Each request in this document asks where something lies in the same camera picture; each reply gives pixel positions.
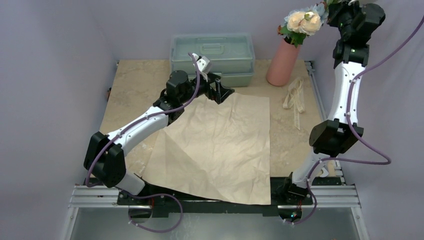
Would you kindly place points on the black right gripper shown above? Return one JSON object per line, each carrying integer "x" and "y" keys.
{"x": 336, "y": 8}

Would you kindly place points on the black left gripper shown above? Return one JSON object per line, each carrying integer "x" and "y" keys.
{"x": 220, "y": 93}

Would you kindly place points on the orange wrapping paper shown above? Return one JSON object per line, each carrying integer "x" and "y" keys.
{"x": 216, "y": 151}

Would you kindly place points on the beige ribbon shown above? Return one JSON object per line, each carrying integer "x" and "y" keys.
{"x": 295, "y": 100}

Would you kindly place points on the pink peony flower stem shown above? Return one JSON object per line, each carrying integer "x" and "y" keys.
{"x": 332, "y": 2}

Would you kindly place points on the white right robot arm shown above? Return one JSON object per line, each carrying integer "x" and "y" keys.
{"x": 340, "y": 131}

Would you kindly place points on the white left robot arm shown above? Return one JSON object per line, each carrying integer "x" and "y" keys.
{"x": 105, "y": 156}

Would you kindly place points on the pink cylindrical vase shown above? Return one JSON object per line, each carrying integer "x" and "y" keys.
{"x": 282, "y": 65}

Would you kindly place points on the green plastic toolbox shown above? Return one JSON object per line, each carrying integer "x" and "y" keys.
{"x": 231, "y": 55}

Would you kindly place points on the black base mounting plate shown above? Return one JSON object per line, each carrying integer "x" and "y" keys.
{"x": 194, "y": 204}

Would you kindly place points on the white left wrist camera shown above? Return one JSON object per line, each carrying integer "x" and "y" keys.
{"x": 203, "y": 65}

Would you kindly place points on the red handled wrench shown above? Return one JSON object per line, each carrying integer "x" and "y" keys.
{"x": 324, "y": 172}

